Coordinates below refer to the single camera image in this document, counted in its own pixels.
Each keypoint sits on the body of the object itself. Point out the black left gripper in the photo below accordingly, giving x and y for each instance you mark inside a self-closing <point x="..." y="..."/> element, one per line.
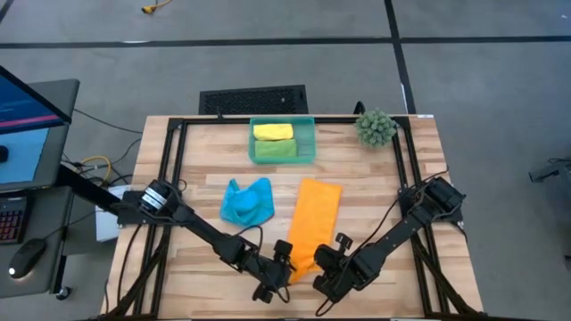
<point x="270" y="272"/>

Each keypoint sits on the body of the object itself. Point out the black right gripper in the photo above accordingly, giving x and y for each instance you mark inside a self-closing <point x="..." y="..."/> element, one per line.
<point x="343" y="269"/>

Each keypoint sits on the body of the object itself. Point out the orange microfiber towel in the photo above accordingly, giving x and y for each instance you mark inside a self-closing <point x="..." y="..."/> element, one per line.
<point x="314" y="218"/>

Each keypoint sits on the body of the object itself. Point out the blue microfiber towel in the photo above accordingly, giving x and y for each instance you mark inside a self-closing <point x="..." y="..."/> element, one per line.
<point x="247" y="203"/>

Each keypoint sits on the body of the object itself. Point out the green microfiber towel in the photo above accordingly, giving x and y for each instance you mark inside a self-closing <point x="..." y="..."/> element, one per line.
<point x="275" y="148"/>

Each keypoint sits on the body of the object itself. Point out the yellow microfiber towel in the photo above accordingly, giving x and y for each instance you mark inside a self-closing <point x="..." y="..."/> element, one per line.
<point x="273" y="132"/>

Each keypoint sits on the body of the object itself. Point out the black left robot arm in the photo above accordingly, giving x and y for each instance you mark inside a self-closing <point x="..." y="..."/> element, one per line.
<point x="201" y="232"/>

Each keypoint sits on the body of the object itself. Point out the teal translucent plastic basket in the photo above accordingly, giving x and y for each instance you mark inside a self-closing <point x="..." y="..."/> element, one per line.
<point x="307" y="142"/>

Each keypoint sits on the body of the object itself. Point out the small green artificial plant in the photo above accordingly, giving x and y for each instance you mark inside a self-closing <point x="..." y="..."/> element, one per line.
<point x="375" y="128"/>

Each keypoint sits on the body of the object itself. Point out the white box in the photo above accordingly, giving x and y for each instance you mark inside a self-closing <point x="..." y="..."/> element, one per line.
<point x="106" y="227"/>

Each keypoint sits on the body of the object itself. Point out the black desk castor wheel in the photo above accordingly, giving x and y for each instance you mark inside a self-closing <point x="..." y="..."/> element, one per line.
<point x="63" y="292"/>

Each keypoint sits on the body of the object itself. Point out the grey desk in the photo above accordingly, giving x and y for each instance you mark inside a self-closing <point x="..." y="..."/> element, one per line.
<point x="49" y="267"/>

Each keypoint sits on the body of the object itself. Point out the black computer mouse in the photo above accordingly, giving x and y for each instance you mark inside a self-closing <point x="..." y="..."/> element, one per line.
<point x="27" y="257"/>

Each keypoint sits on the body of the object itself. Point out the black keyboard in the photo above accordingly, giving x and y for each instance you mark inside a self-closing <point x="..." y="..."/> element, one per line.
<point x="11" y="220"/>

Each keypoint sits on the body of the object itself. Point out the black monitor with dark screen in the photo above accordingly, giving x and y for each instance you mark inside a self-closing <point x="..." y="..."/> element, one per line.
<point x="27" y="107"/>

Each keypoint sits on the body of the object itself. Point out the black mounting bracket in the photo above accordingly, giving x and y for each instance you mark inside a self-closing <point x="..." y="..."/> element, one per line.
<point x="359" y="108"/>

